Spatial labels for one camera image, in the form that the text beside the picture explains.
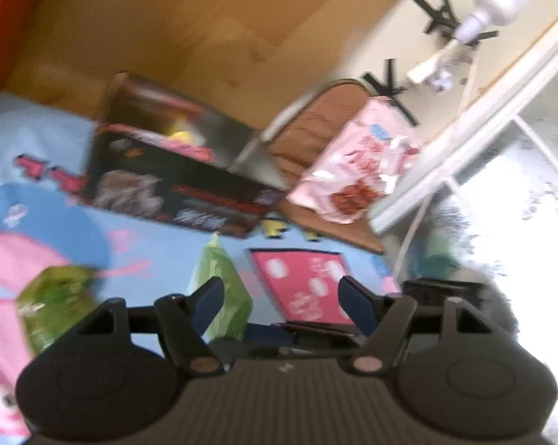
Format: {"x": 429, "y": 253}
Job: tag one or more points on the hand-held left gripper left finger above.
{"x": 209, "y": 301}

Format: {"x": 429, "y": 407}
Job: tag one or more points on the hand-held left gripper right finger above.
{"x": 355, "y": 303}

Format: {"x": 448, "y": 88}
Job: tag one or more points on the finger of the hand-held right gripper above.
{"x": 267, "y": 336}

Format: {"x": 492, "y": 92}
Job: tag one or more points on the light green snack packet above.
{"x": 223, "y": 282}

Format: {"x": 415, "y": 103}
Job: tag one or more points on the black printed cardboard box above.
{"x": 177, "y": 181}

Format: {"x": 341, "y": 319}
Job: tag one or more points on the dark green snack packet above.
{"x": 56, "y": 301}

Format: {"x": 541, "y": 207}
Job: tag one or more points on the yellow snack packet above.
{"x": 182, "y": 135}

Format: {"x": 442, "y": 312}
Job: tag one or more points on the pink twisted-dough snack bag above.
{"x": 357, "y": 171}

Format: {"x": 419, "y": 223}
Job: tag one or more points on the brown seat cushion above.
{"x": 307, "y": 130}

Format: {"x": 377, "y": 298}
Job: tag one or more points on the black tape cross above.
{"x": 390, "y": 85}

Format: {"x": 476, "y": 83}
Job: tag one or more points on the cartoon printed blue bedsheet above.
{"x": 33, "y": 148}

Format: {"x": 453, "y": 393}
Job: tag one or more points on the wooden board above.
{"x": 181, "y": 23}

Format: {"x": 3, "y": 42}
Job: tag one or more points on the black tape strips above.
{"x": 439, "y": 9}

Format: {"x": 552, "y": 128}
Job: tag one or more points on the white light bulb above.
{"x": 492, "y": 2}

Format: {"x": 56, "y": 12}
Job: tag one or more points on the red gift bag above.
{"x": 3, "y": 18}

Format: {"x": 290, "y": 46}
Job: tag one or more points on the white window frame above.
{"x": 487, "y": 111}

